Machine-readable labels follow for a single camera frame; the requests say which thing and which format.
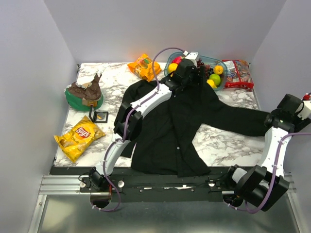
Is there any black button-up shirt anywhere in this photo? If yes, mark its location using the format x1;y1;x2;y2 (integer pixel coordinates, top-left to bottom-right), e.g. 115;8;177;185
121;79;268;177

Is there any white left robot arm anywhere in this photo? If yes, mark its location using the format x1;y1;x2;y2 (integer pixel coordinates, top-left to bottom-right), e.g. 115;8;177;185
89;57;205;192

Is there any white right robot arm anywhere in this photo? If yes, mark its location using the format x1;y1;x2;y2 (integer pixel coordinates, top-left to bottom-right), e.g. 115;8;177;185
223;93;311;214

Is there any black brooch display case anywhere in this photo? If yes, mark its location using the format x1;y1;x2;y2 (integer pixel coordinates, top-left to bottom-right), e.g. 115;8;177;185
88;106;109;123

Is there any yellow lemon left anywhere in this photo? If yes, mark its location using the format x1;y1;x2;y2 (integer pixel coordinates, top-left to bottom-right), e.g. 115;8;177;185
167;63;178;74

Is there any yellow lemon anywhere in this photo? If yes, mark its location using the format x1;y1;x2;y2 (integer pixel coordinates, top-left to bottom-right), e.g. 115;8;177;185
167;63;178;74
207;79;217;89

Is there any red dragon fruit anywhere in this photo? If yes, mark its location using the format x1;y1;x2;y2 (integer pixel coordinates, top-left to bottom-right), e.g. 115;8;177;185
172;56;184;64

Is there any dark red grape bunch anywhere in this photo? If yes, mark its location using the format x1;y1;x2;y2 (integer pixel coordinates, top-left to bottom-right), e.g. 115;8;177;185
197;58;214;78

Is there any yellow lemon front right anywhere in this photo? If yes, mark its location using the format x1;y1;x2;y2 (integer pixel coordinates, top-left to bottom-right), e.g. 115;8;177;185
207;79;217;89

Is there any green apple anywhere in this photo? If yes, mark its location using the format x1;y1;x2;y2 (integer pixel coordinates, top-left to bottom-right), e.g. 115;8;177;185
209;73;221;86

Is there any teal plastic fruit container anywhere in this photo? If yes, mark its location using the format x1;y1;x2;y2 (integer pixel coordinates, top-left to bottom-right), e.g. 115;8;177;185
164;51;228;92

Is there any yellow-orange peach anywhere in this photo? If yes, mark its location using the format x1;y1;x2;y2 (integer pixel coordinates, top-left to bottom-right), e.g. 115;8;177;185
213;65;224;75

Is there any orange snack packet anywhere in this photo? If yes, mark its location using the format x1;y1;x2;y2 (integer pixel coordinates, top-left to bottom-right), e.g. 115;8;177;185
128;54;155;82

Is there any red candy bag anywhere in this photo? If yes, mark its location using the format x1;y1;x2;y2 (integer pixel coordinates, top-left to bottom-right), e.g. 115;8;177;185
222;60;254;91

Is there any green brown crumpled bag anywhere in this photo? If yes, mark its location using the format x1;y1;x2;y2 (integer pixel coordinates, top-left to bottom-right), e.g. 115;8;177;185
64;72;104;112

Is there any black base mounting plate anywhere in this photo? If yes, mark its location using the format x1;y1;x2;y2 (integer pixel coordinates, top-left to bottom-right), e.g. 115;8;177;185
50;166;268;203

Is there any yellow Lays chips bag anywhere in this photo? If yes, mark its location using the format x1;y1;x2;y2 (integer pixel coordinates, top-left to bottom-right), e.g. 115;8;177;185
54;116;105;163

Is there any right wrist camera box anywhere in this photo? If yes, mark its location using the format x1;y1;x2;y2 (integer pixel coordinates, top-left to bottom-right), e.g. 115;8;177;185
296;100;311;120

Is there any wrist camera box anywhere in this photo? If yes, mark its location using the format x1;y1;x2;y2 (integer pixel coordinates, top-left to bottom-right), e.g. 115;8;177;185
296;100;311;120
183;51;199;66

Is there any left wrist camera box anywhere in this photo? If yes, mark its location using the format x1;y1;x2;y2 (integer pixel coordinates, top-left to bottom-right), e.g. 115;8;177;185
183;51;199;66

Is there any aluminium rail frame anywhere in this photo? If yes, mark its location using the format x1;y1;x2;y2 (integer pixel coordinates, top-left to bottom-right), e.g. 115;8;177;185
29;175;309;233

